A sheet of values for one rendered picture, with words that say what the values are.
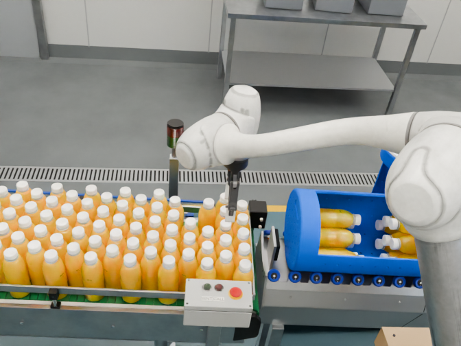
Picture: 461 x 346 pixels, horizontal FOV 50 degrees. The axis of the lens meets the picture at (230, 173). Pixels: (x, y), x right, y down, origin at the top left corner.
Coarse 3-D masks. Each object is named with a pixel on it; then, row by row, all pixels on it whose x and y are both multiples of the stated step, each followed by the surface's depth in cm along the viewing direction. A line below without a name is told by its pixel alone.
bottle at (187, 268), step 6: (180, 258) 160; (180, 264) 159; (186, 264) 158; (192, 264) 158; (180, 270) 160; (186, 270) 159; (192, 270) 159; (180, 276) 161; (186, 276) 160; (192, 276) 161; (180, 282) 163; (180, 288) 165
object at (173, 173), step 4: (172, 160) 193; (176, 160) 193; (172, 164) 195; (176, 164) 195; (172, 168) 196; (176, 168) 196; (172, 172) 197; (176, 172) 197; (172, 176) 199; (176, 176) 199; (172, 180) 200; (176, 180) 200; (172, 184) 201; (176, 184) 201; (172, 188) 203; (176, 188) 203; (172, 192) 204; (176, 192) 204
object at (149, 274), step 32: (64, 192) 178; (32, 224) 164; (128, 224) 176; (160, 224) 169; (0, 256) 154; (32, 256) 154; (64, 256) 160; (160, 256) 163; (128, 288) 158; (160, 288) 160
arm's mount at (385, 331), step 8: (384, 328) 144; (392, 328) 144; (400, 328) 145; (408, 328) 145; (416, 328) 146; (424, 328) 146; (384, 336) 142; (392, 336) 142; (400, 336) 143; (408, 336) 143; (416, 336) 144; (424, 336) 144; (376, 344) 147; (384, 344) 142; (392, 344) 140; (400, 344) 141; (408, 344) 141; (416, 344) 142; (424, 344) 142
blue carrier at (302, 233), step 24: (312, 192) 166; (336, 192) 168; (360, 192) 171; (288, 216) 178; (312, 216) 158; (288, 240) 175; (312, 240) 157; (288, 264) 172; (312, 264) 161; (336, 264) 161; (360, 264) 161; (384, 264) 161; (408, 264) 162
